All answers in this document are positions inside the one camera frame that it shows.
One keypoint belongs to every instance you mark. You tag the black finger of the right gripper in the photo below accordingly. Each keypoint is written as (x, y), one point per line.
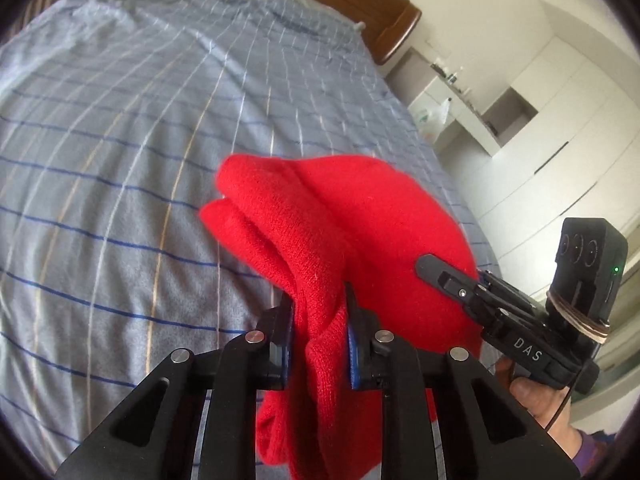
(451, 282)

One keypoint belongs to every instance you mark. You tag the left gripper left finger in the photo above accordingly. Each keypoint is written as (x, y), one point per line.
(194, 415)

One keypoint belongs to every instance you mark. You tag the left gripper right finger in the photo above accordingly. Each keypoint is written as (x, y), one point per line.
(443, 414)

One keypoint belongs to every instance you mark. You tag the red knit sweater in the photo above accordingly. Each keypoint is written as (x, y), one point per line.
(321, 229)

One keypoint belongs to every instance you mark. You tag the person's right hand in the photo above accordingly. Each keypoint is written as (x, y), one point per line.
(543, 402)

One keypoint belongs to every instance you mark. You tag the white wardrobe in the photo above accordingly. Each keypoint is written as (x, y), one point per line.
(577, 157)

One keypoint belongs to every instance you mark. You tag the white plastic bag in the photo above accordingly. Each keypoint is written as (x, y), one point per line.
(431, 118)

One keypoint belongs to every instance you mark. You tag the white desk cabinet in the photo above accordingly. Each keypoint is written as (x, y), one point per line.
(415, 79)

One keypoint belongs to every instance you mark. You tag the blue plaid duvet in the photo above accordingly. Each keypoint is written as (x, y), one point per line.
(115, 116)

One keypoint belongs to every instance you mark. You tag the black camera box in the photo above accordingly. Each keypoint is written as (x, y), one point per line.
(589, 268)

